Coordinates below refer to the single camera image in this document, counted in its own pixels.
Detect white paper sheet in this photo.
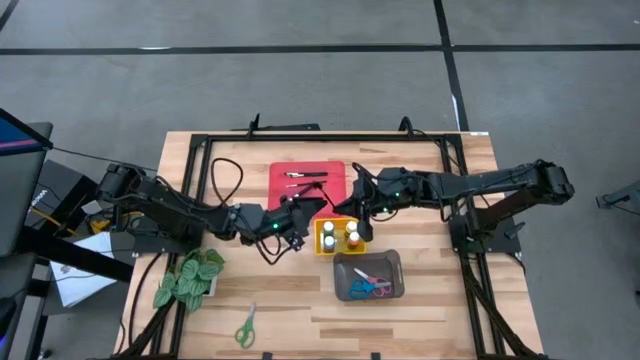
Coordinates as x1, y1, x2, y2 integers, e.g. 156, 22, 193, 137
49, 230, 120, 309

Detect black stand beam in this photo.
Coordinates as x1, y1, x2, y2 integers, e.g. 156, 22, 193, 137
14, 227, 135, 284

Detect green potted plant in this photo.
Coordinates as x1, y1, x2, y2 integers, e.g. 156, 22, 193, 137
152, 248, 226, 314

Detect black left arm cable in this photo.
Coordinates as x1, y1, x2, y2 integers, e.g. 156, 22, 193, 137
209, 157, 245, 207

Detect blue handled scissors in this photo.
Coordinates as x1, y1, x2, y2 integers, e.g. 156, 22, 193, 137
348, 278, 381, 300

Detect dark laptop screen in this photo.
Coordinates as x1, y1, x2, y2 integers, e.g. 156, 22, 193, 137
0, 107, 55, 259

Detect green handled scissors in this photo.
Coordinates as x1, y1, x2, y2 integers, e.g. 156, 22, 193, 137
234, 301, 258, 350

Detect pink plastic tray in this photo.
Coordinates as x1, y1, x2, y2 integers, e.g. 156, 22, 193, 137
268, 160, 349, 221

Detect black equipment box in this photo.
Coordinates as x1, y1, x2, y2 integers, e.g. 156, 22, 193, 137
29, 159, 99, 229

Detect pink handled scissors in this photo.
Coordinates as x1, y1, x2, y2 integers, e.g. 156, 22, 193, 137
352, 267, 393, 298

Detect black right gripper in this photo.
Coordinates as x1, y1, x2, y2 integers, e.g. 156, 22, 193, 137
333, 164, 397, 243

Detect yellow plastic basket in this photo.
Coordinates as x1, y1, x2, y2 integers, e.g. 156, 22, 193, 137
313, 217, 368, 257

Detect grey translucent plastic bin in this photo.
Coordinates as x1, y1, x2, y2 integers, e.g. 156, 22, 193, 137
332, 249, 405, 303

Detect black metal table frame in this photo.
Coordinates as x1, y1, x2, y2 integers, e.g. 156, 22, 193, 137
117, 113, 546, 360

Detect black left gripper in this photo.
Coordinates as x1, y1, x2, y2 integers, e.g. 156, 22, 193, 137
231, 198, 330, 252

